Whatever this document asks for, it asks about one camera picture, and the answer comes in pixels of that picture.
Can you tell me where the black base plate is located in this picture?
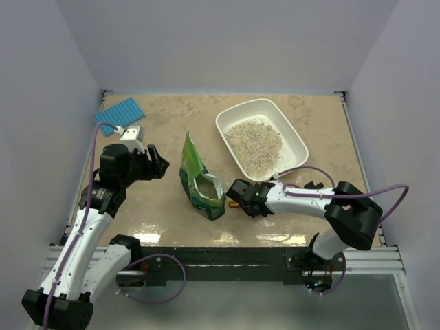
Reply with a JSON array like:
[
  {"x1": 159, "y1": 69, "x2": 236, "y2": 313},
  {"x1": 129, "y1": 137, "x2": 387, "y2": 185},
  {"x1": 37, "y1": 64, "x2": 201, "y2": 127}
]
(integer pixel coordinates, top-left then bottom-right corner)
[{"x1": 116, "y1": 247, "x2": 346, "y2": 291}]

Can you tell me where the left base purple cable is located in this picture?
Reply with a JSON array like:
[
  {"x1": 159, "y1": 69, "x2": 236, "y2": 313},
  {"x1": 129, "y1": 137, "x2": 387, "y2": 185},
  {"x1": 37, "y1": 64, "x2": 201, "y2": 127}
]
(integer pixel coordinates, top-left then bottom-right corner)
[{"x1": 115, "y1": 254, "x2": 187, "y2": 304}]

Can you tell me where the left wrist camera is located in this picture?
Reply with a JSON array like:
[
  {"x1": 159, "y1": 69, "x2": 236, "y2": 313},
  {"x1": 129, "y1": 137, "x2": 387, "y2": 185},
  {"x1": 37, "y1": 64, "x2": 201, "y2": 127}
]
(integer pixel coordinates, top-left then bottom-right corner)
[{"x1": 120, "y1": 125, "x2": 145, "y2": 154}]

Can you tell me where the blue studded plate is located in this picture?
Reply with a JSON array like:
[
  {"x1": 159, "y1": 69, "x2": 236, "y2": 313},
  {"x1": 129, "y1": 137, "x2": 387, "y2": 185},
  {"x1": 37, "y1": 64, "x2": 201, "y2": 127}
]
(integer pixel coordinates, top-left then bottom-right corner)
[{"x1": 94, "y1": 98, "x2": 145, "y2": 128}]

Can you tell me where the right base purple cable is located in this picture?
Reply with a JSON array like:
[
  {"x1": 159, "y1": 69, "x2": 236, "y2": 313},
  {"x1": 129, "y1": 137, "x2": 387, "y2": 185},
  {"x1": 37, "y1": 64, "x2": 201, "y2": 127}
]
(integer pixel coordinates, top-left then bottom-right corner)
[{"x1": 307, "y1": 266, "x2": 347, "y2": 296}]

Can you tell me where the grey cat litter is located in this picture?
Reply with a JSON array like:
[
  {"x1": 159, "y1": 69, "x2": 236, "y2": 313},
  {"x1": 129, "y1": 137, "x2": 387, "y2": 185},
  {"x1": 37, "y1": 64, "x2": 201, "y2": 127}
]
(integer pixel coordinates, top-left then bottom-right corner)
[{"x1": 225, "y1": 120, "x2": 283, "y2": 181}]

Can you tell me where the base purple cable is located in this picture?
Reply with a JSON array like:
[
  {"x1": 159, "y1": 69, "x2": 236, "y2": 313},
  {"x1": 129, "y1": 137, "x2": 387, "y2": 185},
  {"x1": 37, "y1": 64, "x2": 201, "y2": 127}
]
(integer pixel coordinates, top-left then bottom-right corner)
[
  {"x1": 115, "y1": 254, "x2": 187, "y2": 304},
  {"x1": 307, "y1": 266, "x2": 347, "y2": 296}
]

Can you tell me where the green litter bag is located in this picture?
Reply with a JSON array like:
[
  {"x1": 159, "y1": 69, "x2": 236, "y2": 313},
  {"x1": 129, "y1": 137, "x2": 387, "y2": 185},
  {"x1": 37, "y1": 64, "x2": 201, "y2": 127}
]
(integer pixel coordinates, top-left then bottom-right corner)
[{"x1": 179, "y1": 131, "x2": 226, "y2": 221}]

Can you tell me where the yellow plastic scoop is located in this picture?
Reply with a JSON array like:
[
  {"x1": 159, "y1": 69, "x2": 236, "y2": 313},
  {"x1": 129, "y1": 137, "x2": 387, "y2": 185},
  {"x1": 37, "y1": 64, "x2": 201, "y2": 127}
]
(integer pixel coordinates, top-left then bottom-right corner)
[{"x1": 229, "y1": 200, "x2": 240, "y2": 208}]

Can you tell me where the white litter box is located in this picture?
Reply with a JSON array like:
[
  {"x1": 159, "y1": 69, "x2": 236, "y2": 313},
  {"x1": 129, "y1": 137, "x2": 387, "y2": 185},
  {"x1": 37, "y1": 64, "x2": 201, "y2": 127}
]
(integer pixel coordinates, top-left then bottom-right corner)
[{"x1": 215, "y1": 98, "x2": 309, "y2": 182}]

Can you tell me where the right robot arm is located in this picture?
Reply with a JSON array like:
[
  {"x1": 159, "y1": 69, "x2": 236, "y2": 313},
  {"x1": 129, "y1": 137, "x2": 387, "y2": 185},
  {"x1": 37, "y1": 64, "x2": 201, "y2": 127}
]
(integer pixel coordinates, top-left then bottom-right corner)
[{"x1": 226, "y1": 179, "x2": 383, "y2": 270}]

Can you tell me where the black bag clip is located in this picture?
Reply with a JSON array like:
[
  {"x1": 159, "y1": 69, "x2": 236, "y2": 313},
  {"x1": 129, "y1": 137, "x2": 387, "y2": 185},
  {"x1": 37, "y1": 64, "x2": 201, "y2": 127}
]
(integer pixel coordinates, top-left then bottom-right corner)
[{"x1": 304, "y1": 181, "x2": 325, "y2": 190}]

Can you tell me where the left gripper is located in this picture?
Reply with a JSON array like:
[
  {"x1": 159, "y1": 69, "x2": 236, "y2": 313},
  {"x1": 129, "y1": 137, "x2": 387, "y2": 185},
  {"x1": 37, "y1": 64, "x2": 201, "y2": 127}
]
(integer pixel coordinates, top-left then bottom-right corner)
[{"x1": 120, "y1": 144, "x2": 169, "y2": 187}]

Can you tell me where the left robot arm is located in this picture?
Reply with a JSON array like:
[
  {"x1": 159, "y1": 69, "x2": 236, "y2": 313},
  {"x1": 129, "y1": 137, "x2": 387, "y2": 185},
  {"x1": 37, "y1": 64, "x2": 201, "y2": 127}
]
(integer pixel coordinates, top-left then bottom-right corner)
[{"x1": 21, "y1": 144, "x2": 170, "y2": 329}]

